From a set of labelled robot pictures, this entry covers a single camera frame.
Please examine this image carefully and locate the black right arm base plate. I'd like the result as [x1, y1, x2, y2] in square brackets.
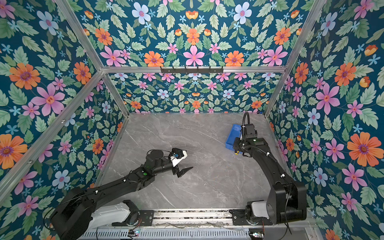
[229, 209, 273, 227]

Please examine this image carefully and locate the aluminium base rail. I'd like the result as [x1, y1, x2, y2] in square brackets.
[74, 208, 319, 230]

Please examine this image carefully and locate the black wall hook rail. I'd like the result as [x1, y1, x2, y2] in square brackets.
[160, 67, 224, 74]

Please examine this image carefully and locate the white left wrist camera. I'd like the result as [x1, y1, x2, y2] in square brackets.
[170, 148, 188, 167]

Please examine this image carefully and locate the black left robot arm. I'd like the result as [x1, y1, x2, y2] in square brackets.
[50, 148, 191, 240]

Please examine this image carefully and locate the blue plastic bin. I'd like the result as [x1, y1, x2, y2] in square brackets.
[226, 125, 242, 151]

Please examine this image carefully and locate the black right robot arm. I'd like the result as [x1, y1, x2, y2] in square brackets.
[233, 124, 307, 225]

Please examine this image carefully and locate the white perforated cable duct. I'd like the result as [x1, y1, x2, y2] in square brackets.
[80, 229, 251, 240]

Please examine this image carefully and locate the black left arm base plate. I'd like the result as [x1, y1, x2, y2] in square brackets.
[112, 210, 155, 227]

